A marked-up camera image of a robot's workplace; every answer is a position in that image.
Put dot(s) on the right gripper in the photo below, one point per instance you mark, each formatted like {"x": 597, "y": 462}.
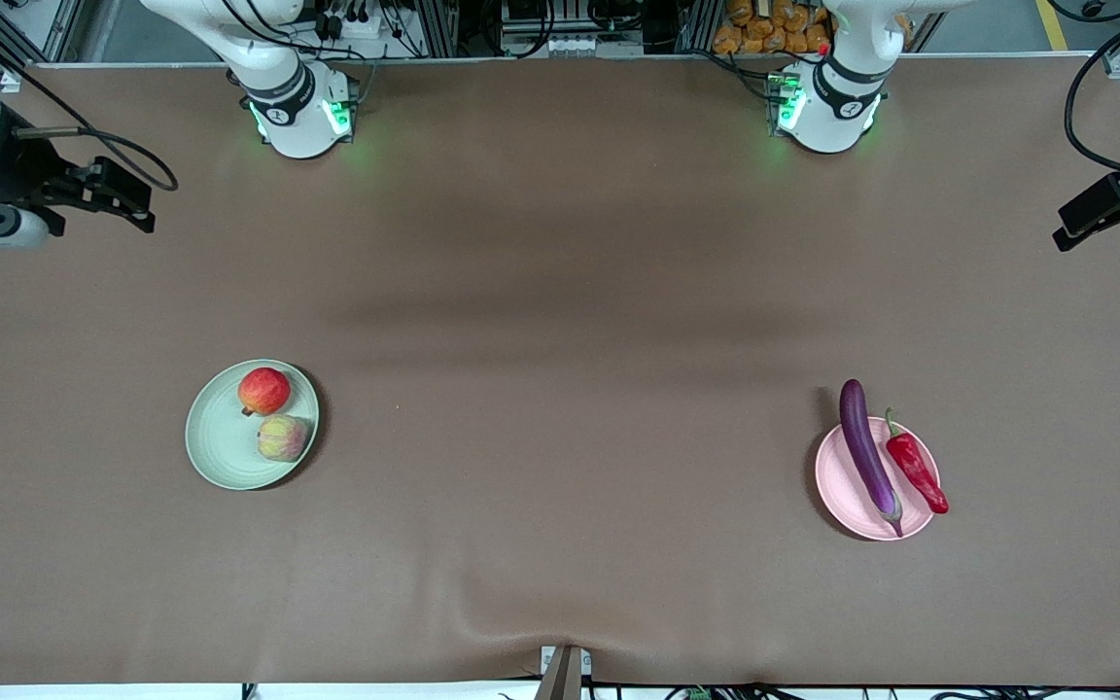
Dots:
{"x": 17, "y": 167}

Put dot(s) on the red apple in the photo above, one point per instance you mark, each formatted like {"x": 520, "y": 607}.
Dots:
{"x": 265, "y": 391}

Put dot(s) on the yellow-pink peach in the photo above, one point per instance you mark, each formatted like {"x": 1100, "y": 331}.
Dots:
{"x": 283, "y": 437}

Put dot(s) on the red chili pepper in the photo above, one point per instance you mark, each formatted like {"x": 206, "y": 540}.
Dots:
{"x": 915, "y": 472}

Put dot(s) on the purple eggplant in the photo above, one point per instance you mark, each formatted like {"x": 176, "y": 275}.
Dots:
{"x": 861, "y": 437}

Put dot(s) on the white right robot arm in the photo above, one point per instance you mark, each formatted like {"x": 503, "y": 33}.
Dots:
{"x": 297, "y": 126}

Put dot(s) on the pale green round plate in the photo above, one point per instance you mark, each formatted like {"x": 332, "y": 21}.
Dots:
{"x": 220, "y": 452}

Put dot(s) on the white power strip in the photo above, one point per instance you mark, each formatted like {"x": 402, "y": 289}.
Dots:
{"x": 366, "y": 34}

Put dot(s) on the pink round plate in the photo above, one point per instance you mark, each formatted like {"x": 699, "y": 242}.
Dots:
{"x": 837, "y": 486}

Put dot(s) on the orange lumpy items pile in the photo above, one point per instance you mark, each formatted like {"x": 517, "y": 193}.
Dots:
{"x": 764, "y": 29}

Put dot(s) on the grey electronics box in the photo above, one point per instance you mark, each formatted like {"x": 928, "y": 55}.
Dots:
{"x": 570, "y": 44}

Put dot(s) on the brown table cloth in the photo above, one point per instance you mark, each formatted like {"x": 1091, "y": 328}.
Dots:
{"x": 570, "y": 544}

